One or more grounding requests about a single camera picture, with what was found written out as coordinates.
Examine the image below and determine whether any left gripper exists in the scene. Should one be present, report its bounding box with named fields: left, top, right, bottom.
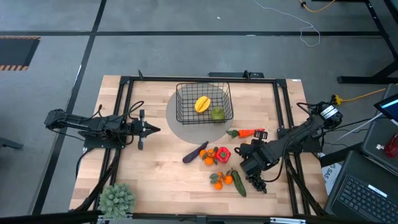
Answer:
left=126, top=108, right=162, bottom=151

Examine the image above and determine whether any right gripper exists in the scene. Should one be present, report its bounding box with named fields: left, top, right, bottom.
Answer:
left=238, top=130, right=279, bottom=179

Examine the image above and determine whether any orange carrot with green top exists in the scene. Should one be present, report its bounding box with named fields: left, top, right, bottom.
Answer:
left=226, top=128, right=266, bottom=139

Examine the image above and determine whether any dark grape bunch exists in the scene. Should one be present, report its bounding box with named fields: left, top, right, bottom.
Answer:
left=245, top=175, right=268, bottom=194

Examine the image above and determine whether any red bell pepper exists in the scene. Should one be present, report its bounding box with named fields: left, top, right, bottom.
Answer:
left=215, top=146, right=232, bottom=164

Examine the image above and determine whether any green cucumber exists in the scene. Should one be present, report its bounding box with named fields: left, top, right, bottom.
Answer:
left=230, top=169, right=248, bottom=198

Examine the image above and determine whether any orange tangerine bunch with leaves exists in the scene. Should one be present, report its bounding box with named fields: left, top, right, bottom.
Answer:
left=199, top=146, right=220, bottom=166
left=209, top=169, right=234, bottom=190

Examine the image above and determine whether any purple eggplant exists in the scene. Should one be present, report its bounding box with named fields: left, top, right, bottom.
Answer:
left=182, top=141, right=210, bottom=164

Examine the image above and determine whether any green pear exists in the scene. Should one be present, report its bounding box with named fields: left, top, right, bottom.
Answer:
left=211, top=106, right=226, bottom=122

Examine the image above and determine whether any yellow starfruit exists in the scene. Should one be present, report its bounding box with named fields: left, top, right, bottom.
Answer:
left=194, top=96, right=211, bottom=114

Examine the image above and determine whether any grey round mat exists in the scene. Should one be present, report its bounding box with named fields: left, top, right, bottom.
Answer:
left=165, top=82, right=234, bottom=145

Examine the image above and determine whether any white printed paper label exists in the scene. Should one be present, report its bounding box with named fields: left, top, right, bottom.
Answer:
left=321, top=161, right=343, bottom=196

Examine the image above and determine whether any green potted succulent plant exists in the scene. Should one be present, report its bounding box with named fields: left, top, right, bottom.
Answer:
left=98, top=182, right=137, bottom=220

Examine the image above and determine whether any black laptop keyboard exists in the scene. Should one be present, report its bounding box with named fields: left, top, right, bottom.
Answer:
left=325, top=151, right=398, bottom=224

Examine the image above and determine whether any grey closed laptop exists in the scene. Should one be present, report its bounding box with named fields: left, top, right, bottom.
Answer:
left=362, top=119, right=398, bottom=175

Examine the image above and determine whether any red object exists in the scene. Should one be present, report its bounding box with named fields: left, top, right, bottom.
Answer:
left=384, top=133, right=398, bottom=159

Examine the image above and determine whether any tablet with lit screen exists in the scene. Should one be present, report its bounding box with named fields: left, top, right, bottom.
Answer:
left=374, top=93, right=398, bottom=124

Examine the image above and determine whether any black hazard-striped floor mat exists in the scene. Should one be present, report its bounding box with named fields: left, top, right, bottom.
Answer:
left=0, top=35, right=41, bottom=72

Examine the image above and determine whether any black wire basket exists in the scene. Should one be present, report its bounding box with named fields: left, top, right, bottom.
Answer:
left=175, top=82, right=234, bottom=125

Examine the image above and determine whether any black metal table frame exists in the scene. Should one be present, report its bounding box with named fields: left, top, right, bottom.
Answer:
left=73, top=70, right=327, bottom=224

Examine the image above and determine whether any yellow power cable with plug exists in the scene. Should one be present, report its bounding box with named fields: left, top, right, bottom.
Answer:
left=330, top=88, right=387, bottom=106

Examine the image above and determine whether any white floor cable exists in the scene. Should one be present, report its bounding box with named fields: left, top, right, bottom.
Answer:
left=253, top=0, right=321, bottom=48

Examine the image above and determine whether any black desk leg frame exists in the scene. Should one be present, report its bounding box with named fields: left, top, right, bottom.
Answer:
left=337, top=0, right=398, bottom=85

